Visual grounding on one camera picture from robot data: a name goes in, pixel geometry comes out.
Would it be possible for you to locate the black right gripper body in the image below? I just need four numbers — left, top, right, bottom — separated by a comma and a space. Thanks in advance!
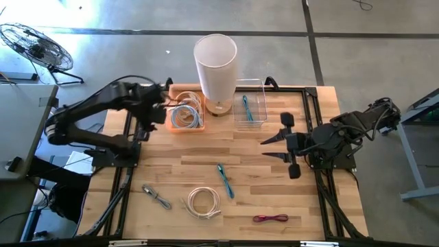
280, 112, 311, 180

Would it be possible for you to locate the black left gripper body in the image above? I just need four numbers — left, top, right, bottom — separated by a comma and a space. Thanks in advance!
139, 82, 168, 132

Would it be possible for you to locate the white ethernet cable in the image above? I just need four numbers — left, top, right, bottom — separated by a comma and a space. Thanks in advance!
181, 94, 206, 128
175, 91, 203, 114
180, 186, 222, 220

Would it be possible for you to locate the blue-grey ethernet cable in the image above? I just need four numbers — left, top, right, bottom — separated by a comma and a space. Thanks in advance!
169, 102, 203, 130

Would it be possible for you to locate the red cable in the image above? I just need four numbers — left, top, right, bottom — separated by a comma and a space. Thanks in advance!
252, 213, 290, 224

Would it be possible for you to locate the orange translucent plastic bin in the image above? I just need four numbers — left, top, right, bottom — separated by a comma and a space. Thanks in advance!
165, 84, 208, 134

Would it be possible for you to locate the clear plastic bin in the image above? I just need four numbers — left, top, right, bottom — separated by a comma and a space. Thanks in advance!
233, 78, 268, 130

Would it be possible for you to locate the white shade wooden base lamp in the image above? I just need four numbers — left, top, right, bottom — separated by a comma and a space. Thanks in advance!
193, 33, 239, 117

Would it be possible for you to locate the white paper sheet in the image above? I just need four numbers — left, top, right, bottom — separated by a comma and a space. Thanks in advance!
64, 150, 95, 176

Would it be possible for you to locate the black floor fan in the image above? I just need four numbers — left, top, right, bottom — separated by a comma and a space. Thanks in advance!
0, 23, 85, 86

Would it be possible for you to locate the black office chair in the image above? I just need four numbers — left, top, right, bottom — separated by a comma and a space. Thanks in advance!
27, 156, 92, 224

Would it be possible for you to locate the grey power strip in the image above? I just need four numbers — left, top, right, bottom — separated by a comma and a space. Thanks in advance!
0, 71, 39, 82

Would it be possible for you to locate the grey desk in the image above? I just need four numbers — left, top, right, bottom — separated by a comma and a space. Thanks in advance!
0, 84, 59, 181

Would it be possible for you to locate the small black desk device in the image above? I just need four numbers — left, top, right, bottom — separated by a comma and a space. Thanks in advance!
5, 156, 24, 172

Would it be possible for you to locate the black aluminium table frame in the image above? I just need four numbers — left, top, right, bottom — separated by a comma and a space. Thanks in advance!
82, 77, 370, 241

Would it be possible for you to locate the grey bundled USB cable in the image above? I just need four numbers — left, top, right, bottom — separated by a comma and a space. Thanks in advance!
141, 184, 172, 211

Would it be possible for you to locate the silver metal bracket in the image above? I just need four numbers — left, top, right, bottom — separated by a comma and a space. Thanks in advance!
108, 239, 148, 247
300, 241, 340, 247

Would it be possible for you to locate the grey metal table frame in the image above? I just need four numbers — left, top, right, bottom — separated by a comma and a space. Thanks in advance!
378, 88, 439, 202

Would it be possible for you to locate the thin black floor cable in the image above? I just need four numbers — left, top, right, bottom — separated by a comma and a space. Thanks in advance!
351, 0, 374, 11

